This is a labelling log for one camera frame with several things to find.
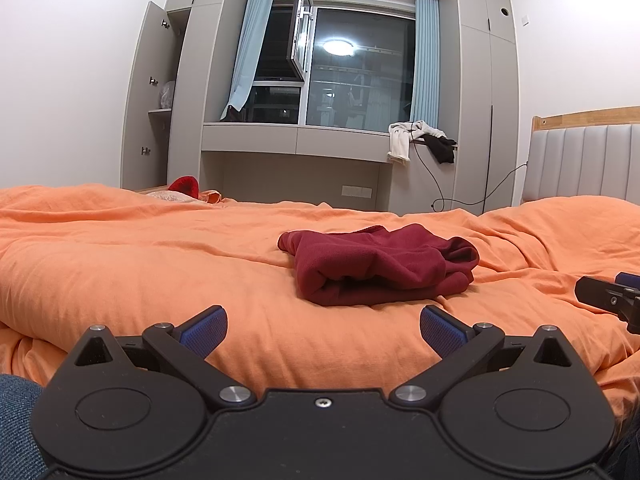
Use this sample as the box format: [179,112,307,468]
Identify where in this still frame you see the dark red shirt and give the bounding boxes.
[278,224,480,307]

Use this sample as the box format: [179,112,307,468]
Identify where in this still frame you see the grey padded headboard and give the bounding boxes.
[522,106,639,204]

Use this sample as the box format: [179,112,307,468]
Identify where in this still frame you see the orange bed sheet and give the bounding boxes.
[1,185,639,418]

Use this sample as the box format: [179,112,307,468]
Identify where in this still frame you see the floral pink pillow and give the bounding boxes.
[148,190,200,204]

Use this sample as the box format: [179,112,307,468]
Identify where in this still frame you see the red cloth item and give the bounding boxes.
[167,176,200,200]

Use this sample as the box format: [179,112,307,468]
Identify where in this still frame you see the grey built-in cabinet unit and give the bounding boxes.
[120,0,520,214]

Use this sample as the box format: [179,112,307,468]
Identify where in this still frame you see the black garment on ledge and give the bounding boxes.
[422,134,458,165]

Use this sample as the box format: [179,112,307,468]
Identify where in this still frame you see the blue jeans leg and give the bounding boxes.
[0,374,47,480]

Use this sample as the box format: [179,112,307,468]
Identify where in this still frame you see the grey wardrobe door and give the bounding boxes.
[122,2,178,190]

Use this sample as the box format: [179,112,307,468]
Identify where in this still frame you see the white garment on ledge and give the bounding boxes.
[387,120,446,165]

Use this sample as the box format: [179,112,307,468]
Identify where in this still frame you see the light blue right curtain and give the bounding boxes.
[410,0,440,127]

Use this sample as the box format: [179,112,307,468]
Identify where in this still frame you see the light blue curtain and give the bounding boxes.
[220,0,273,119]
[410,0,440,127]

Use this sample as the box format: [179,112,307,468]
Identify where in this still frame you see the window with open pane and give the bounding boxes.
[240,0,416,131]

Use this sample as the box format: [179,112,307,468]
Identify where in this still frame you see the light blue left curtain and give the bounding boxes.
[220,0,273,119]

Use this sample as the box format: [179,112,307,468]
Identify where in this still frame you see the wall socket plate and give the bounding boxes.
[341,185,373,200]

